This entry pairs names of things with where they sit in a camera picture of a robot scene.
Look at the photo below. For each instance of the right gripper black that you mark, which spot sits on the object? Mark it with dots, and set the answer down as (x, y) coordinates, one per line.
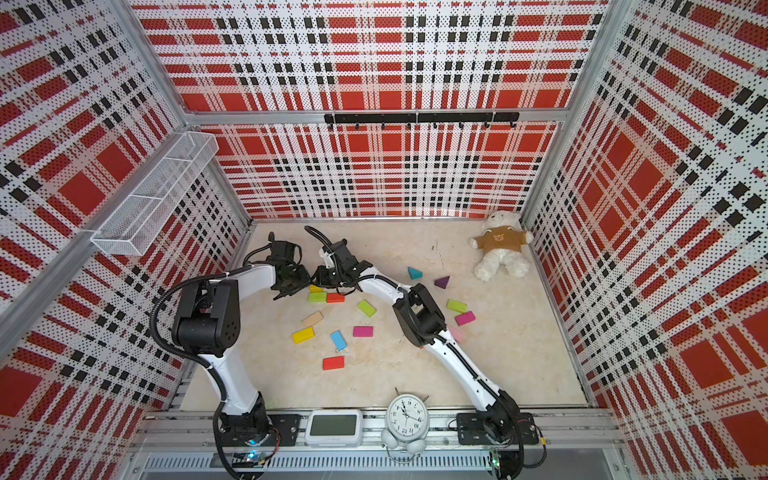
(320, 278)

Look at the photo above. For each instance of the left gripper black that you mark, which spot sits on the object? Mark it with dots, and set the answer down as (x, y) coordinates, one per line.
(305, 278)

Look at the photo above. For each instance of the red block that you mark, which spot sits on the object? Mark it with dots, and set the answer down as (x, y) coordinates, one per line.
(333, 363)
(334, 298)

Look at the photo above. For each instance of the lime green block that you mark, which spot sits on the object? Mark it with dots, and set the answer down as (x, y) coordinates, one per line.
(457, 306)
(317, 297)
(366, 308)

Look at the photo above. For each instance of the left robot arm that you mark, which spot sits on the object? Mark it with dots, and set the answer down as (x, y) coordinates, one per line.
(199, 320)

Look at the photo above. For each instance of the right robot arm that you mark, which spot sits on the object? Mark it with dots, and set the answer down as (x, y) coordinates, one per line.
(424, 325)

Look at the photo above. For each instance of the natural wood rectangular block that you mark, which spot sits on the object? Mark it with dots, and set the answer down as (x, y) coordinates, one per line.
(312, 319)

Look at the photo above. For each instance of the magenta block centre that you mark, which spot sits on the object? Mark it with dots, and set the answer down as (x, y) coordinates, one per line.
(363, 331)

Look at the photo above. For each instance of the magenta block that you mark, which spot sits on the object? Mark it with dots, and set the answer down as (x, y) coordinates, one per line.
(465, 318)
(363, 331)

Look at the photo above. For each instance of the yellow rectangular block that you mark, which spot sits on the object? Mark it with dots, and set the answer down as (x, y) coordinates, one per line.
(303, 335)

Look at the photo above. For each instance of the teal triangle block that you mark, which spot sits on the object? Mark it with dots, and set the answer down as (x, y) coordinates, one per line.
(414, 273)

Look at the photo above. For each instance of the blue rectangular block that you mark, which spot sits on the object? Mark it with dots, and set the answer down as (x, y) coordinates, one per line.
(338, 341)

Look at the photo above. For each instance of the red block bottom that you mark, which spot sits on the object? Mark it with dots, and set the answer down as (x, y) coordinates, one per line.
(333, 363)

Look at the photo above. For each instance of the purple triangle block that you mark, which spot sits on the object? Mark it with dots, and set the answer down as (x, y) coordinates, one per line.
(442, 282)

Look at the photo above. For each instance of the magenta block far right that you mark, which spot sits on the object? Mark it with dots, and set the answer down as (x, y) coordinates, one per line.
(465, 318)

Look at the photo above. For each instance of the pink rectangular block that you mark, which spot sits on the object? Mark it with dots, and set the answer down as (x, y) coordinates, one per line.
(458, 335)

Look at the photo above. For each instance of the white digital display device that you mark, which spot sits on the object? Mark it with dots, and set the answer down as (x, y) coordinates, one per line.
(334, 428)

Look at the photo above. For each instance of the white analog alarm clock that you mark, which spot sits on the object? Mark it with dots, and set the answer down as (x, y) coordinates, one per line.
(407, 424)

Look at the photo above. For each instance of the white teddy bear brown shirt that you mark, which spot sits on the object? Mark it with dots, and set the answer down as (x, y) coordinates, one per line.
(502, 241)

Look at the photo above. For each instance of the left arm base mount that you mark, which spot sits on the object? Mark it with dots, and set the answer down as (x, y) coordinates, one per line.
(258, 431)

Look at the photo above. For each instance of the black hook rail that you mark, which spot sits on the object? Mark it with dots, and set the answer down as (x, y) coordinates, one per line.
(421, 117)

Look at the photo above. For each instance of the white wire mesh basket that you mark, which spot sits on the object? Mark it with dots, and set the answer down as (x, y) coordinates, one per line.
(136, 222)

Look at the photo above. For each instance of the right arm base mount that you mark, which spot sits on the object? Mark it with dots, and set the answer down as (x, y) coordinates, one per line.
(474, 429)

